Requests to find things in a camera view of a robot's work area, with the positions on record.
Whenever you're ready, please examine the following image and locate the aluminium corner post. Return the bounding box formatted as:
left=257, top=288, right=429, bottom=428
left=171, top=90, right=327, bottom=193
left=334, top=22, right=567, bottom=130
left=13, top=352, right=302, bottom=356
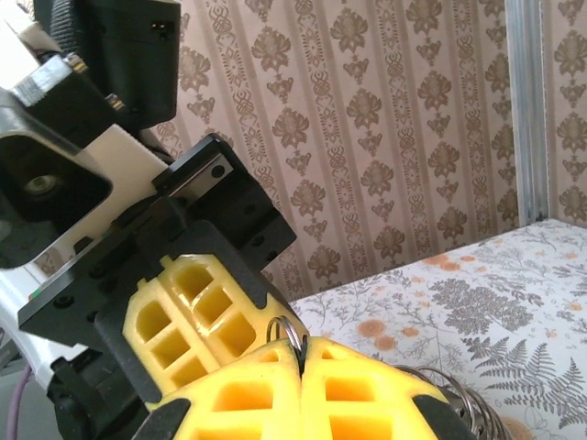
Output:
left=504, top=0, right=549, bottom=226

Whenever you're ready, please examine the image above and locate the large metal keyring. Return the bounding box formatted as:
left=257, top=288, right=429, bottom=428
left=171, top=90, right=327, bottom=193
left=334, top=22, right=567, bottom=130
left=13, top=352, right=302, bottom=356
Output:
left=393, top=364, right=505, bottom=440

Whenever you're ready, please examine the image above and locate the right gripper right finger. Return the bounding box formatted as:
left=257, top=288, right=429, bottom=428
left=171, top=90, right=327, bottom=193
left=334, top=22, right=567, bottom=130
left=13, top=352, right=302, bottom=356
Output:
left=300, top=335, right=481, bottom=440

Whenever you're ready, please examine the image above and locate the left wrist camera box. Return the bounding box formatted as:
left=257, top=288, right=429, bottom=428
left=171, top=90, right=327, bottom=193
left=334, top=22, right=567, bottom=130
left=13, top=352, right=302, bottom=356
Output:
left=0, top=8, right=169, bottom=276

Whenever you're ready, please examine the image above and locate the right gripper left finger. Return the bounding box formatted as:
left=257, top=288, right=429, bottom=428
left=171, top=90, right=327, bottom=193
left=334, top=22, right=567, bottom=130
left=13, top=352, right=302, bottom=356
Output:
left=132, top=342, right=305, bottom=440

